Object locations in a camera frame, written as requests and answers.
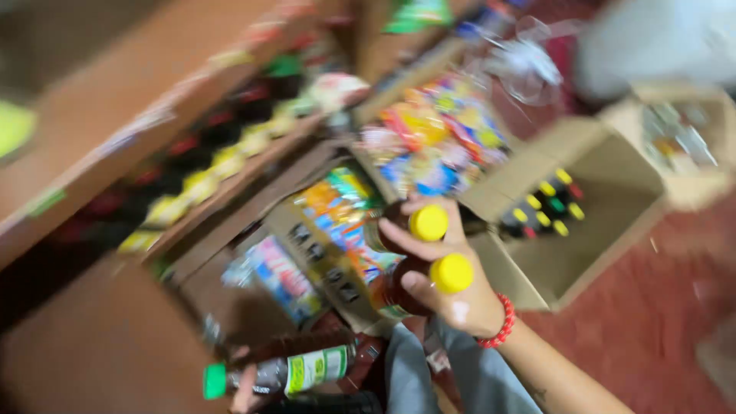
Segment group of capped bottles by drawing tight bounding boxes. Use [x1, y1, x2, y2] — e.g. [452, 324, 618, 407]
[499, 167, 587, 240]

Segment clear plastic wrap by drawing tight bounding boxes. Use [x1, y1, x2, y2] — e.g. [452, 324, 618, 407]
[459, 16, 583, 109]

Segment yellow-green object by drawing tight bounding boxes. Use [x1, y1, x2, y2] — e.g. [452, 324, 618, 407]
[0, 100, 37, 160]

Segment wooden shelf with bottles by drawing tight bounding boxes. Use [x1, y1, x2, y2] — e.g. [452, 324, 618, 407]
[0, 0, 371, 274]

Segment yellow-capped dark sauce bottle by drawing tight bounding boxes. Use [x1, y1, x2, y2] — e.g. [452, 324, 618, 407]
[370, 252, 475, 320]
[364, 200, 450, 255]

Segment carton of blue pink packets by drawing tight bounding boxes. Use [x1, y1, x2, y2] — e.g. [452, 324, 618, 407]
[164, 227, 325, 348]

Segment open cardboard carton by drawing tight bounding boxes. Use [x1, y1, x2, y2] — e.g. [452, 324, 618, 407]
[459, 117, 669, 313]

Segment person's grey trousers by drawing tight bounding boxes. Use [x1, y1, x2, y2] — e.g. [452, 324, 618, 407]
[384, 319, 542, 414]

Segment red bead bracelet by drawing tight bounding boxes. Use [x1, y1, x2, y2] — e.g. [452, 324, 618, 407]
[477, 292, 517, 350]

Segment carton of colourful snack packets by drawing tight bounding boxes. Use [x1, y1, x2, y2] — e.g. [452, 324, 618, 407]
[350, 39, 514, 203]

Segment green-capped sauce bottle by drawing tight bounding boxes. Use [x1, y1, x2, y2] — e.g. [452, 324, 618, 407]
[202, 343, 358, 401]

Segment dark red sauce bottle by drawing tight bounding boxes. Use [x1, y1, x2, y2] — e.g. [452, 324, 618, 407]
[247, 327, 387, 394]

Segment white plastic bag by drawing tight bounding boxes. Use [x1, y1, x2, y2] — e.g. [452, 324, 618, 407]
[574, 0, 736, 100]

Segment small carton with clear packets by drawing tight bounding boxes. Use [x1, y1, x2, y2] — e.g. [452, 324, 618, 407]
[598, 85, 736, 212]

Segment printed carton of snack packets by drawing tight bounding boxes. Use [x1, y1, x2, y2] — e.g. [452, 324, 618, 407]
[263, 166, 406, 337]

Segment person's left hand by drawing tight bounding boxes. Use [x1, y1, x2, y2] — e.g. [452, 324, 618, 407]
[229, 345, 263, 414]

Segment green packet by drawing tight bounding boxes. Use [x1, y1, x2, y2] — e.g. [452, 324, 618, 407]
[382, 0, 455, 35]

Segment person's right hand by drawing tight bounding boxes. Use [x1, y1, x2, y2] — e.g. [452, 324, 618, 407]
[378, 194, 508, 340]

